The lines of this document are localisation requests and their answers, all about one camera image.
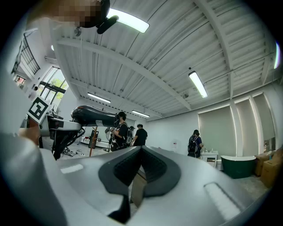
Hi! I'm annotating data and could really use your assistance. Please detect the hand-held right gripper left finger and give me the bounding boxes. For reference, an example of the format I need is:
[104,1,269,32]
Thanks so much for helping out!
[39,145,142,226]

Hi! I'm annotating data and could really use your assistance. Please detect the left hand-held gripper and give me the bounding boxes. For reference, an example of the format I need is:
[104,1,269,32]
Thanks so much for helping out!
[27,95,83,137]

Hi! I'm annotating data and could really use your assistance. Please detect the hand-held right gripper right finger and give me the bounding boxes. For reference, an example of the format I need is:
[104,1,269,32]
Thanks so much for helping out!
[130,145,270,226]

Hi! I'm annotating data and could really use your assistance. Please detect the black hair dryer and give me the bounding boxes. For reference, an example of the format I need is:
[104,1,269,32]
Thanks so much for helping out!
[53,105,121,161]

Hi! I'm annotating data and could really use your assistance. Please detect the person's left forearm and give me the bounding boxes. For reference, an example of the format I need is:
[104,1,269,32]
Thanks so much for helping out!
[18,126,41,147]

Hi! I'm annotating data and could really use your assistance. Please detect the white cabinet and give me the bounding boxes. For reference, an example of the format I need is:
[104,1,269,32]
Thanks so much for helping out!
[200,151,219,169]

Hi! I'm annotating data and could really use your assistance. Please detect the brown wooden coat stand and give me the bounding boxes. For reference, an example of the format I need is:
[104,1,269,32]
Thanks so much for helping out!
[89,126,98,158]

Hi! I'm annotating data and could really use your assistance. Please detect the black-framed window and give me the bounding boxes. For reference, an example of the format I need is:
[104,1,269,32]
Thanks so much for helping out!
[37,66,69,107]

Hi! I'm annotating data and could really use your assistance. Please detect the long ceiling light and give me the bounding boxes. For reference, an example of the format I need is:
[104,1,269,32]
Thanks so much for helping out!
[87,92,111,104]
[131,110,151,118]
[188,71,209,99]
[106,8,150,34]
[273,41,281,70]

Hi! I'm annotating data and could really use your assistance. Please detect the green bathtub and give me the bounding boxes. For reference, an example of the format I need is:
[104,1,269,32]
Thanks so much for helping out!
[220,154,257,180]

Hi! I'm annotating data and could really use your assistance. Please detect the grey roller blind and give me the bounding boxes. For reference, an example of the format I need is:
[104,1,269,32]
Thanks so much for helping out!
[234,98,260,157]
[198,105,237,158]
[252,94,276,142]

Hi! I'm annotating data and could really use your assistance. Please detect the person's grey sweatshirt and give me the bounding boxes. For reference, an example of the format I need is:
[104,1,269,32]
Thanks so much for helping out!
[0,132,67,226]

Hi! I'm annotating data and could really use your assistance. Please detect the open cardboard box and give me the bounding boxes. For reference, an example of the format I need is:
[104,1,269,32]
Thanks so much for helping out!
[254,151,277,177]

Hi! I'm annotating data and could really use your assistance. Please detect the large cardboard box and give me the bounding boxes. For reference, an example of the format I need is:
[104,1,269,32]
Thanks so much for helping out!
[260,158,283,188]

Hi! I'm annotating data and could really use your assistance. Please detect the person's face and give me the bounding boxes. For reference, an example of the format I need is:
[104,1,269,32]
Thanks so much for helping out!
[55,0,104,28]

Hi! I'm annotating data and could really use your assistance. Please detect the black head-worn camera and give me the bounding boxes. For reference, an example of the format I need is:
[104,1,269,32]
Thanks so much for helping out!
[96,0,120,35]

